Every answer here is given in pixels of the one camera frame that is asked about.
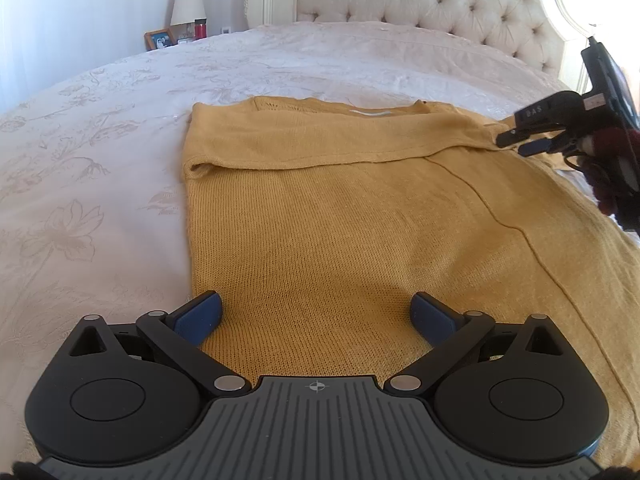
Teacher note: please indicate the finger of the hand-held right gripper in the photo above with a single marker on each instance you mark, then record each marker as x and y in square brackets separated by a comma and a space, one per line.
[540, 112]
[537, 147]

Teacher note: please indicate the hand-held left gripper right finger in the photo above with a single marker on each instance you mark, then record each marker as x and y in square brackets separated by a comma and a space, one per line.
[431, 315]

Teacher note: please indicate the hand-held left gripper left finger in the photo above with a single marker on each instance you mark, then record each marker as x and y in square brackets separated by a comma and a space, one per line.
[200, 312]

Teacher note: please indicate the yellow knit sweater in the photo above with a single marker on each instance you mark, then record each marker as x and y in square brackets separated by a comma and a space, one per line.
[350, 240]

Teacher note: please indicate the person's right hand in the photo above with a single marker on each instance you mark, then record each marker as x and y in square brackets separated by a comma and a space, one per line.
[617, 144]

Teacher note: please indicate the white floral bedspread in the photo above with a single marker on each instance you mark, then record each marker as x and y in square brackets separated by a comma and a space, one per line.
[100, 175]

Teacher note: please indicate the white table lamp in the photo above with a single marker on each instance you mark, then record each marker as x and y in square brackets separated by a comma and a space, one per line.
[187, 4]

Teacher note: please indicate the wooden picture frame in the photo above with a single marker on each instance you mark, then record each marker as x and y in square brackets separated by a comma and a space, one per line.
[159, 39]

